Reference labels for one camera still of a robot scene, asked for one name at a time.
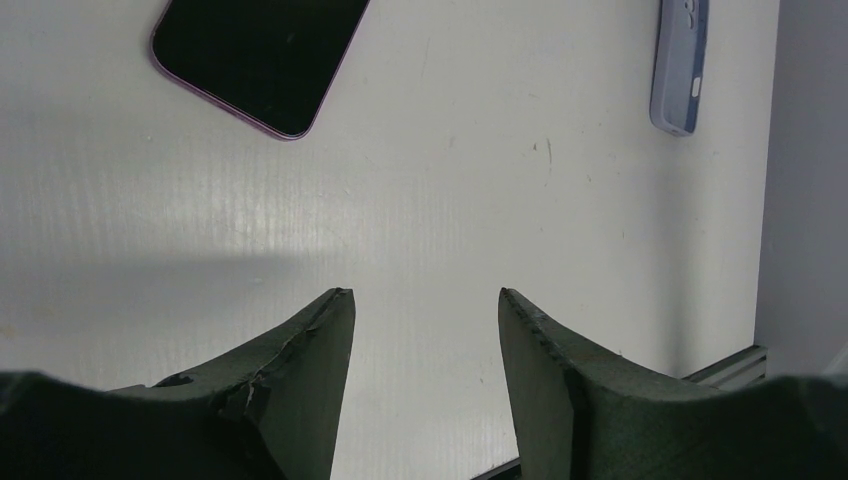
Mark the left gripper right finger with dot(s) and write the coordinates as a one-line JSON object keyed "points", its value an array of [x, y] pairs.
{"points": [[581, 411]]}

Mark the black phone purple frame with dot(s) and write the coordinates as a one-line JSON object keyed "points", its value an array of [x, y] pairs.
{"points": [[269, 62]]}

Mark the lavender phone case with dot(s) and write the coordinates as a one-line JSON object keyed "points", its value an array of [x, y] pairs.
{"points": [[679, 64]]}

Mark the right aluminium frame rail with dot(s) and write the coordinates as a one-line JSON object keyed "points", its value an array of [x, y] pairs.
{"points": [[744, 368]]}

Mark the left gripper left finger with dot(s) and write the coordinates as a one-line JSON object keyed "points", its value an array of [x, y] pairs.
{"points": [[267, 409]]}

